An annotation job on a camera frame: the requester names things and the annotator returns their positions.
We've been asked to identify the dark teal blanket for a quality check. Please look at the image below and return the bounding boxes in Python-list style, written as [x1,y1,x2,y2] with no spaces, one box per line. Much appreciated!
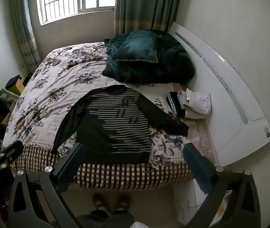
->
[102,30,195,85]

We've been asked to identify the barred window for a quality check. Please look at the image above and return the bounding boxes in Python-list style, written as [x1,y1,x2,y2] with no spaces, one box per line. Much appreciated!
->
[34,0,119,25]

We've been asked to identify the person's shoe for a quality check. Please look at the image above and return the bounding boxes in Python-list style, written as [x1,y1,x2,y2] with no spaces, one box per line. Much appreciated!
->
[92,193,109,211]
[115,193,131,211]

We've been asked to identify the person's feet in slippers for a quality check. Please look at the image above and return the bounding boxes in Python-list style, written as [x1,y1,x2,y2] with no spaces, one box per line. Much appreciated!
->
[77,209,135,228]

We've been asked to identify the person's right shoe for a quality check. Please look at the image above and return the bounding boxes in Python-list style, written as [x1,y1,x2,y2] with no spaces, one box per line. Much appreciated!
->
[115,193,131,211]

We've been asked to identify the white folded clothes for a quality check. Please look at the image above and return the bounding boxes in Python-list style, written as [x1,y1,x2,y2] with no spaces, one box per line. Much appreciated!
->
[177,88,212,119]

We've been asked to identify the green curtain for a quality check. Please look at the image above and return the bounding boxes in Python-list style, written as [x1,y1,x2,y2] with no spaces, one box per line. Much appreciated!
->
[113,0,184,37]
[8,0,42,74]

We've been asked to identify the pink mattress pad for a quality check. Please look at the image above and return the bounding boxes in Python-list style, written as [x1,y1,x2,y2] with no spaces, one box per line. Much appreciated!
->
[187,119,218,162]

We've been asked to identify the white headboard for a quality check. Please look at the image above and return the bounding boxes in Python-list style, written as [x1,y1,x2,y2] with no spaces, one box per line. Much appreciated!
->
[168,22,270,167]

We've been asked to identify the floral bed sheet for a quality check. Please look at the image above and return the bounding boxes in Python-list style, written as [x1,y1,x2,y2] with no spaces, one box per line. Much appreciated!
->
[2,42,217,190]

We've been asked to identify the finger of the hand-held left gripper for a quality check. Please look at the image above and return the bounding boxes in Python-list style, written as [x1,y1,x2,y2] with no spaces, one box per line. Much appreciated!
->
[0,140,24,178]

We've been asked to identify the person's left shoe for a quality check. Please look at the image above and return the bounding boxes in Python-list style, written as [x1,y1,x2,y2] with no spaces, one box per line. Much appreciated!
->
[92,193,109,211]

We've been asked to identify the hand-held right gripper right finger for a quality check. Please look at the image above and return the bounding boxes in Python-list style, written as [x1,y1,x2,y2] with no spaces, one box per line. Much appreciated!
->
[183,143,261,228]

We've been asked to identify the white nightstand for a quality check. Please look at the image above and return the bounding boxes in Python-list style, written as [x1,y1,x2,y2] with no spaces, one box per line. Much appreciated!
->
[173,178,232,226]

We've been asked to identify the yellow box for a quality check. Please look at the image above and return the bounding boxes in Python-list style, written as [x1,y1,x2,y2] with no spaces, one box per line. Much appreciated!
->
[13,77,25,96]

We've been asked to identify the dark striped sweater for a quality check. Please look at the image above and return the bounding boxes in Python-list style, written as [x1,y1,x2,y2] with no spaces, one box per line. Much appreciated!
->
[51,85,190,165]

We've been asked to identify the teal velvet pillow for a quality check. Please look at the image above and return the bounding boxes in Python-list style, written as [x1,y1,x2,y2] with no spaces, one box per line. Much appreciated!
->
[111,31,161,64]

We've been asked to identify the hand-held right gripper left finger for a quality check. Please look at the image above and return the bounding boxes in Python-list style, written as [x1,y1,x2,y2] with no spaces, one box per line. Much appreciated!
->
[8,143,86,228]

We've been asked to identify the dark folded garment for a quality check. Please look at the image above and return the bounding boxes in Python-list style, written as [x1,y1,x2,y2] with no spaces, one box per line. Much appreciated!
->
[166,91,185,118]

